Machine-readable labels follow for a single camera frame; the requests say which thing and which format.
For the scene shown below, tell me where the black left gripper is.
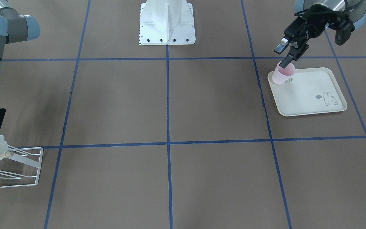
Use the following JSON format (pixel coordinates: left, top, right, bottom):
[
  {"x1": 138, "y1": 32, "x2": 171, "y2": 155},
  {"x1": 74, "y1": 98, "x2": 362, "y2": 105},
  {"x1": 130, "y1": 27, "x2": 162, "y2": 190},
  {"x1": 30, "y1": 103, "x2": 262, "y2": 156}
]
[{"x1": 274, "y1": 5, "x2": 356, "y2": 68}]

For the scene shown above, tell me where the pink plastic cup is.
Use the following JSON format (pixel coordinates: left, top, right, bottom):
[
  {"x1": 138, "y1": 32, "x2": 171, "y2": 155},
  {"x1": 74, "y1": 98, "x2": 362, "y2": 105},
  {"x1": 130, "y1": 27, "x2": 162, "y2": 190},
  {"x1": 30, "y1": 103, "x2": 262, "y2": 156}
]
[{"x1": 271, "y1": 62, "x2": 296, "y2": 85}]

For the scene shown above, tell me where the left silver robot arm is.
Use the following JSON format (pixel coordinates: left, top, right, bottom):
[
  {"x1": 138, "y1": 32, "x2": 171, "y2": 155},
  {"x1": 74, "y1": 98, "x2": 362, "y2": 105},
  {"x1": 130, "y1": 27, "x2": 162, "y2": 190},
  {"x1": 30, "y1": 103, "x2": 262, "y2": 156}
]
[{"x1": 274, "y1": 0, "x2": 366, "y2": 68}]

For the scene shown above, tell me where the pale green plastic tray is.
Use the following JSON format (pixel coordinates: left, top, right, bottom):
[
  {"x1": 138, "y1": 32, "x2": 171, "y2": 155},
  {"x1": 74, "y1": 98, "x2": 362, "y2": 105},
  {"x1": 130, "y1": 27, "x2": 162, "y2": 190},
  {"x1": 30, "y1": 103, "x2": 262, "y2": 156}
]
[{"x1": 267, "y1": 67, "x2": 348, "y2": 116}]

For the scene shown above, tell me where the white wire cup rack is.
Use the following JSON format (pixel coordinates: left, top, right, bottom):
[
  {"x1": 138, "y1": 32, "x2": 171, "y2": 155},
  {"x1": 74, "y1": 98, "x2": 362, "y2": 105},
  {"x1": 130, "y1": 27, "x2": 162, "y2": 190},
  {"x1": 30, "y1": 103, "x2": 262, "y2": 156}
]
[{"x1": 0, "y1": 144, "x2": 44, "y2": 189}]

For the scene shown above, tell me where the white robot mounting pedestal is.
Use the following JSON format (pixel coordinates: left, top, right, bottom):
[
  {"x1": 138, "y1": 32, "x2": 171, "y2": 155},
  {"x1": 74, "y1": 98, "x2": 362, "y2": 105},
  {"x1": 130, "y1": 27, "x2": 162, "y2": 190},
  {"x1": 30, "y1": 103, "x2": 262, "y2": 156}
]
[{"x1": 139, "y1": 0, "x2": 196, "y2": 45}]

